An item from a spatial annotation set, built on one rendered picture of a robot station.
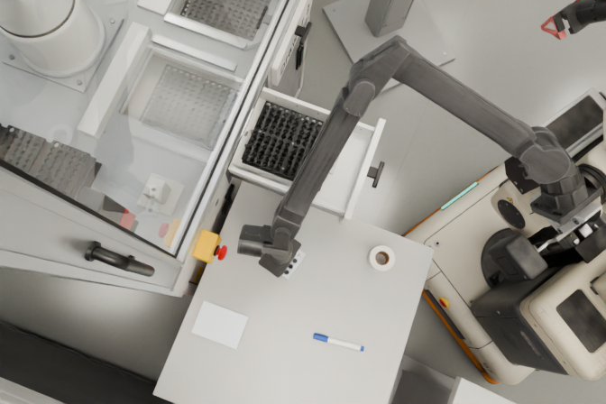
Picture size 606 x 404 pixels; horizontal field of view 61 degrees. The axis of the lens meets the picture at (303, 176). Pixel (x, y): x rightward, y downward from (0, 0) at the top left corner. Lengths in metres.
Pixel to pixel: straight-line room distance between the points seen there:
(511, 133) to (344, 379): 0.77
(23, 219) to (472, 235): 1.75
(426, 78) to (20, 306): 1.91
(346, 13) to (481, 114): 1.63
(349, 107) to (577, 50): 2.05
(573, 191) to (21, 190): 0.97
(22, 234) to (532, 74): 2.46
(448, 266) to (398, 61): 1.20
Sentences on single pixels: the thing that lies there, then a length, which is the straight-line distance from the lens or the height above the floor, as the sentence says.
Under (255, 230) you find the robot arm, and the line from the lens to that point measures 1.20.
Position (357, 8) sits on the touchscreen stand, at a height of 0.04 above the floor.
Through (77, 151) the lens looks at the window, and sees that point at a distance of 0.62.
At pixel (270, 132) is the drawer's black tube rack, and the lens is 1.41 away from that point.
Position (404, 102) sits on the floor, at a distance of 2.46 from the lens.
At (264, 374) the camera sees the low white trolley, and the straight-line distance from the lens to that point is 1.45.
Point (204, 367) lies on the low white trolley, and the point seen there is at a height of 0.76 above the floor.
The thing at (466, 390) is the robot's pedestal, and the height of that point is 0.76.
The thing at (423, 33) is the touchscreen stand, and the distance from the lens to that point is 2.60.
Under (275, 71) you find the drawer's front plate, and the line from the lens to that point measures 1.44.
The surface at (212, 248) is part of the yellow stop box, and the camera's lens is 1.31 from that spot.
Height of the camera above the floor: 2.20
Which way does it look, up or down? 75 degrees down
